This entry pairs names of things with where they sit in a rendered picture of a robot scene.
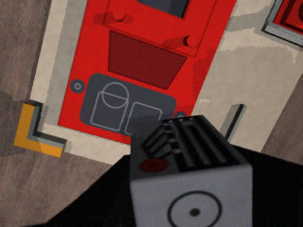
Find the beige flat plate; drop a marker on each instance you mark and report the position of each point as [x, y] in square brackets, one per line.
[253, 73]

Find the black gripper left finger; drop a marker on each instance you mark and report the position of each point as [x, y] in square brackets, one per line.
[106, 203]

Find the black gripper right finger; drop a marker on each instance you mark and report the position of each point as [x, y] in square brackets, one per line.
[277, 190]

